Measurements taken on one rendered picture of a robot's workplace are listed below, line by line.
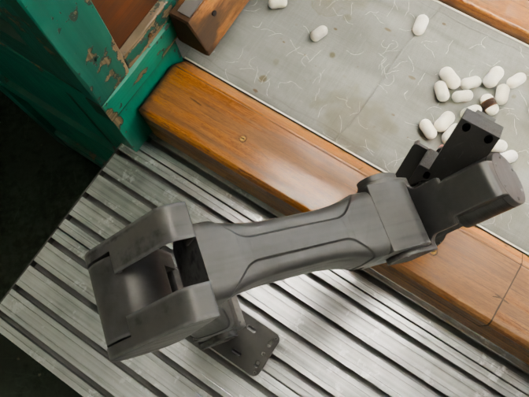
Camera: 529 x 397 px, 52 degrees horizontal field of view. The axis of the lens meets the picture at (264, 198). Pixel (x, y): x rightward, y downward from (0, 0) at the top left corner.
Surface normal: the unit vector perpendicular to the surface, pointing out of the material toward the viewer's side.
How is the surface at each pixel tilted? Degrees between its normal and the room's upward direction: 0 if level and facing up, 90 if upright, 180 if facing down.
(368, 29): 0
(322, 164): 0
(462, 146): 50
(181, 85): 0
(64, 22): 90
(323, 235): 30
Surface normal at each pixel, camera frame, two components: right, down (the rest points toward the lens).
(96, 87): 0.83, 0.51
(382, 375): -0.06, -0.28
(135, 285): 0.28, -0.37
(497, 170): 0.65, -0.43
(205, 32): 0.74, 0.36
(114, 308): -0.33, -0.18
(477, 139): -0.45, 0.44
